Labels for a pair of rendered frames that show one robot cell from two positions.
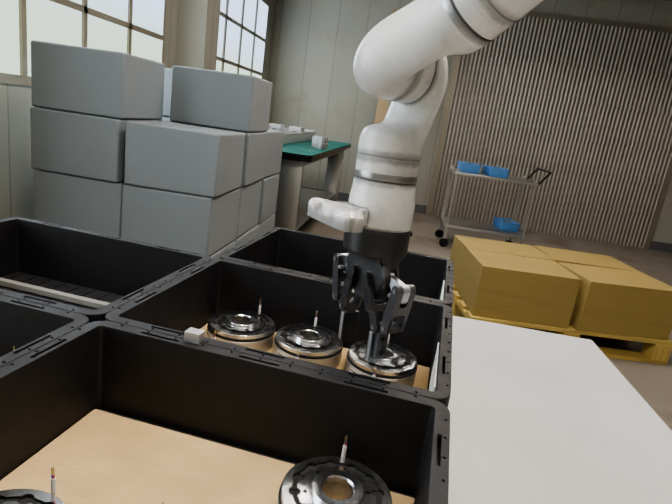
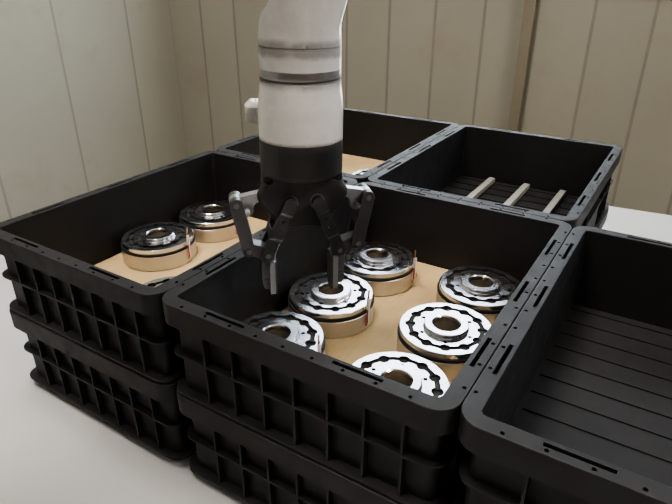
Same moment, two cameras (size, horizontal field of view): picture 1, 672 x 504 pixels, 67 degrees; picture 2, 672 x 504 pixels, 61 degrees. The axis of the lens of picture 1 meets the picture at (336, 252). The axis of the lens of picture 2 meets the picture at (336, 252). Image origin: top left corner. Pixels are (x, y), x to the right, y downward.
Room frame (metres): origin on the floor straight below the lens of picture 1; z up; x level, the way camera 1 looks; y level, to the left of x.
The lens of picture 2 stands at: (0.78, -0.50, 1.21)
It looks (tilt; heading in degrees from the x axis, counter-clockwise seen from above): 26 degrees down; 111
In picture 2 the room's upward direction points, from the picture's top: straight up
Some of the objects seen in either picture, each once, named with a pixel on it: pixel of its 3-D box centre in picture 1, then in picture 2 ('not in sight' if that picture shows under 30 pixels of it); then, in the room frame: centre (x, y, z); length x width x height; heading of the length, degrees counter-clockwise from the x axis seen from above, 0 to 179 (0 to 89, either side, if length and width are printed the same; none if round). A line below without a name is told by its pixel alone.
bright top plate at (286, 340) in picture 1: (309, 338); (445, 329); (0.71, 0.02, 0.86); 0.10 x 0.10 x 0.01
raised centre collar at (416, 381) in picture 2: (383, 353); (396, 382); (0.68, -0.09, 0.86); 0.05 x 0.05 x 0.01
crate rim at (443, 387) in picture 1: (301, 318); (390, 265); (0.64, 0.03, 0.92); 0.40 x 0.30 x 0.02; 79
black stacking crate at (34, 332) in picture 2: not in sight; (203, 310); (0.34, 0.09, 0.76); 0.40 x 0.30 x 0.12; 79
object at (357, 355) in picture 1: (382, 356); (395, 386); (0.68, -0.09, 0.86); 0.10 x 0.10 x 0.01
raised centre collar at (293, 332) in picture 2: not in sight; (276, 335); (0.54, -0.06, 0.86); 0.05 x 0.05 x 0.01
